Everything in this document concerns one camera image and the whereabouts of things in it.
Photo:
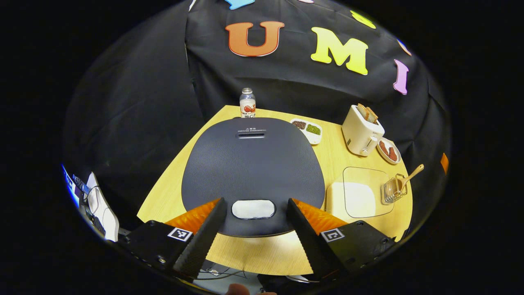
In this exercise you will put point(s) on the wooden spoon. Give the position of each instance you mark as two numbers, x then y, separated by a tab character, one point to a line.
411	174

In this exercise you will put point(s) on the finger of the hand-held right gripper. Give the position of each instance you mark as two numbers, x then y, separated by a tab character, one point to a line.
444	163

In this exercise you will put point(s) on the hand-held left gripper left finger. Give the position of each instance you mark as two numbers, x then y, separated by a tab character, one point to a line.
202	241

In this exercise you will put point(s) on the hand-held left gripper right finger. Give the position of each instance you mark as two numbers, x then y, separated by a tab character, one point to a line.
309	241

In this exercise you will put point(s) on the small clear bottle red label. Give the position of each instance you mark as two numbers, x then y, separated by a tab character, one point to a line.
247	104

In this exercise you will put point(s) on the white toaster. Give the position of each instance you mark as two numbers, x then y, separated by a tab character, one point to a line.
360	131

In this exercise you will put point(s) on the white divided bean tray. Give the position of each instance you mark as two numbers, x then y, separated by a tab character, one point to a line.
313	139

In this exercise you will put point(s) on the clear glass dish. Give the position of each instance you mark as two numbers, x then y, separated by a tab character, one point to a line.
364	176

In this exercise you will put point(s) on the black backdrop cloth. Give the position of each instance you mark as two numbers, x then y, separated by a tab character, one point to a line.
143	102

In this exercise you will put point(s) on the dark grey rice cooker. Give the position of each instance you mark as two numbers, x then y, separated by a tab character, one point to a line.
249	168

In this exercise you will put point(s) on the toast slice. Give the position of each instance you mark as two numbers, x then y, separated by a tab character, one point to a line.
373	116
362	110

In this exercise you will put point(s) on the lit display screen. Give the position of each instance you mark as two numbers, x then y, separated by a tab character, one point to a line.
70	188

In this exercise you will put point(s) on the white round plate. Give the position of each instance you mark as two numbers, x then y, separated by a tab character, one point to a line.
382	157

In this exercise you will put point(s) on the brown meat piece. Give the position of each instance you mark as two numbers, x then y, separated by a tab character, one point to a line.
383	147
393	153

